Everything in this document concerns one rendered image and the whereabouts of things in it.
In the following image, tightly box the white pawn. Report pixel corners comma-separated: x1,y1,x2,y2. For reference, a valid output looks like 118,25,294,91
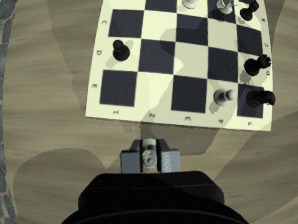
182,0,197,9
214,89,236,106

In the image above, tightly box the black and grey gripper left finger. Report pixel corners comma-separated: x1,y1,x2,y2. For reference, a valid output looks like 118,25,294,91
120,139,143,174

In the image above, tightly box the cream and dark grey chessboard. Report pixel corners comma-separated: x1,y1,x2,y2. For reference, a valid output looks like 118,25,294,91
86,0,273,131

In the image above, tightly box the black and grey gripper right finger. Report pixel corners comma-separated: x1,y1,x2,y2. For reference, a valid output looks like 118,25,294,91
156,139,180,173

